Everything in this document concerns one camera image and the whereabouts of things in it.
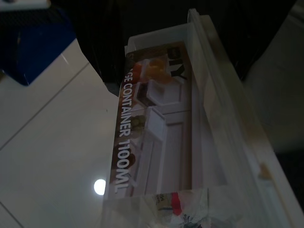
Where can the white lidded storage container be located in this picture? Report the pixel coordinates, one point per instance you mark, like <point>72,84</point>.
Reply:
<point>180,133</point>

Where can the dark blue box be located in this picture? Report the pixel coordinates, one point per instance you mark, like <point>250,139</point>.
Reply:
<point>40,47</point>

